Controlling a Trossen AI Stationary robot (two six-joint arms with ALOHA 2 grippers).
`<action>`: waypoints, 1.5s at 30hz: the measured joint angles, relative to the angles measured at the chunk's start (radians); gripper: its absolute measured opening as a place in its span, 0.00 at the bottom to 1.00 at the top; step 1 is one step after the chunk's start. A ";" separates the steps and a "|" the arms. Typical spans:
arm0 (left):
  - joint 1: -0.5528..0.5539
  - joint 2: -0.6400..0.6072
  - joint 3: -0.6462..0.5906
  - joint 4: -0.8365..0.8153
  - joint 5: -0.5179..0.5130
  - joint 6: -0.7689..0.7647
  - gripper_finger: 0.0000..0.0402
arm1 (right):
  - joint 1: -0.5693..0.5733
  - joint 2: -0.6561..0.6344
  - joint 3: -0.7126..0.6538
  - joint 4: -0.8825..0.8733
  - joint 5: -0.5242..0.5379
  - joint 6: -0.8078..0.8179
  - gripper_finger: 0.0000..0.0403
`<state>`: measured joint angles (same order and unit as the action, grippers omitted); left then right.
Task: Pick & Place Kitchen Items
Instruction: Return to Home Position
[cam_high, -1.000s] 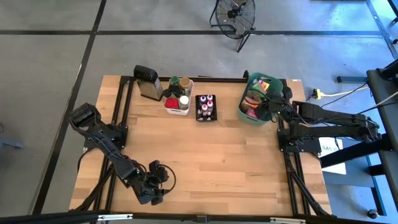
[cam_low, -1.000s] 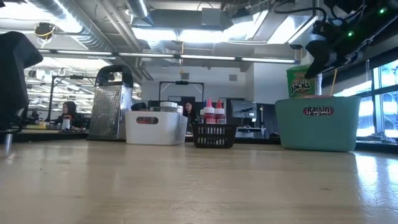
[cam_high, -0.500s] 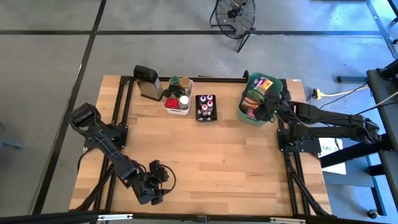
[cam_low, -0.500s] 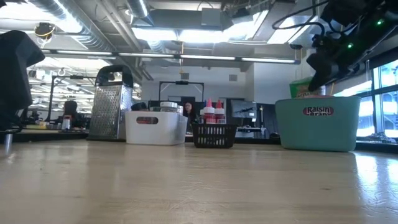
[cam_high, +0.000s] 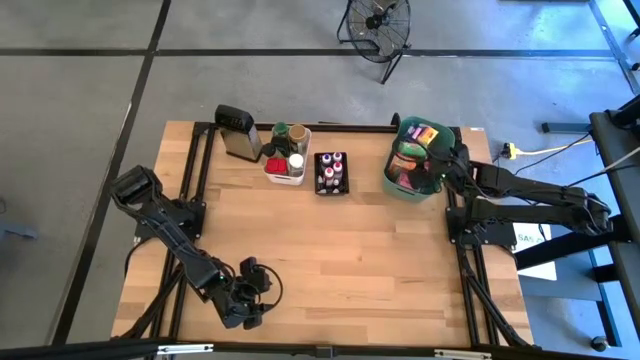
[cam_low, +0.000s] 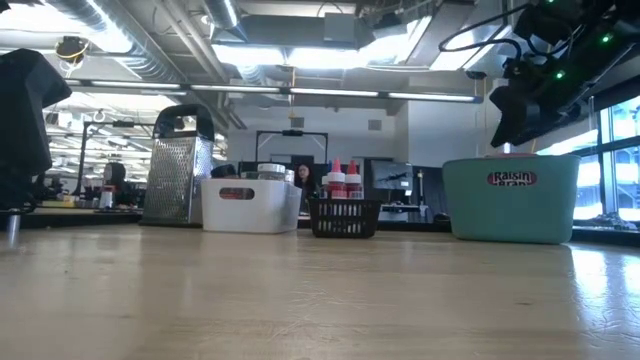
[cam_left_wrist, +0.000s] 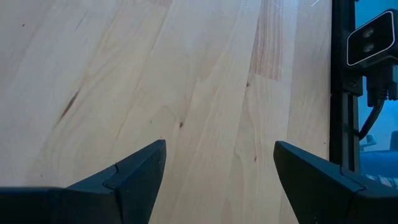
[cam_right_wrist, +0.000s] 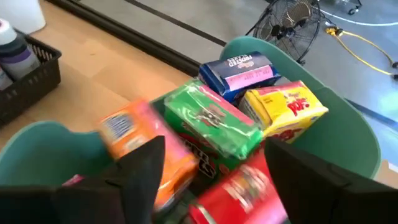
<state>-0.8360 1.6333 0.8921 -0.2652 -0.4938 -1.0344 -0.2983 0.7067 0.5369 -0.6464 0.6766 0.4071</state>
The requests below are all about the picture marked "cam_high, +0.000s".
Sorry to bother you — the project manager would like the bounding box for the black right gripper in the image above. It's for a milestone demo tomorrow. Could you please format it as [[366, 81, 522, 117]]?
[[422, 141, 472, 195]]

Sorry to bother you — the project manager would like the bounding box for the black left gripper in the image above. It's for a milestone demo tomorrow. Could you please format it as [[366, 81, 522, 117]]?
[[219, 256, 276, 331]]

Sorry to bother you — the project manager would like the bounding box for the small yellow box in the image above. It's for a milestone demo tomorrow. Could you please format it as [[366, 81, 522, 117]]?
[[418, 124, 440, 147]]

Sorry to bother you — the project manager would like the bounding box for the teal plastic bin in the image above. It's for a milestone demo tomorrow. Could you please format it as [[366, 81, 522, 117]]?
[[382, 115, 458, 204]]

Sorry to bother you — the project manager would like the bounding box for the small black plastic basket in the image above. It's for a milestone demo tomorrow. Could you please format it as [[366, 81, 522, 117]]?
[[313, 151, 351, 197]]

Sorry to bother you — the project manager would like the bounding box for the white plastic bin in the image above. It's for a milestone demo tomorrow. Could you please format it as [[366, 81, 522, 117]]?
[[263, 124, 313, 187]]

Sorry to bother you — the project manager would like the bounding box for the white printed paper sheet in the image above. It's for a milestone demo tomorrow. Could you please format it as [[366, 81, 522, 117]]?
[[513, 222, 557, 281]]

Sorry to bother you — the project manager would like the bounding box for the dark metal floor bar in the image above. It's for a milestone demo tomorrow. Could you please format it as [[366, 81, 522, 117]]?
[[542, 122, 591, 135]]

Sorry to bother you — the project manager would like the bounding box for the black floor fan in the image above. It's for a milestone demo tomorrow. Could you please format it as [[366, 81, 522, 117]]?
[[335, 0, 413, 85]]

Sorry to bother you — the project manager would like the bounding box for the black crossbar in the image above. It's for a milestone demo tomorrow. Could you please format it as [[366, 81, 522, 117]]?
[[0, 335, 640, 360]]

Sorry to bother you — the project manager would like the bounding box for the black neighbouring workstation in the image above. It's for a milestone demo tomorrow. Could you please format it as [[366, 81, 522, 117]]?
[[514, 94, 640, 349]]

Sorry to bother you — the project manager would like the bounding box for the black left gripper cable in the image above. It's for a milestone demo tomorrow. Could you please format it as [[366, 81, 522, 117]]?
[[257, 263, 285, 310]]

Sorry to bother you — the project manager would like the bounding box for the silver metal bracket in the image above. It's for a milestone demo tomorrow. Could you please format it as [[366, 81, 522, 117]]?
[[156, 342, 215, 356], [433, 348, 494, 360]]

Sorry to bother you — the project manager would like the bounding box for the black cable bundle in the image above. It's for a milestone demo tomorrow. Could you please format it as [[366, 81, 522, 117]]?
[[117, 238, 196, 342], [457, 247, 529, 347]]

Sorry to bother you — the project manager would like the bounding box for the black floor cable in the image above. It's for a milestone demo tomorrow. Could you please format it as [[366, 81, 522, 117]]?
[[514, 132, 594, 176], [567, 162, 640, 189]]

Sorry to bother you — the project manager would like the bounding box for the yellow extension cable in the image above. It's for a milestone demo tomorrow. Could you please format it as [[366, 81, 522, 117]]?
[[514, 137, 597, 154]]

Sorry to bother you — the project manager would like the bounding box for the metal box grater black handle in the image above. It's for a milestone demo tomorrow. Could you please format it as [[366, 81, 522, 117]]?
[[214, 103, 266, 164]]

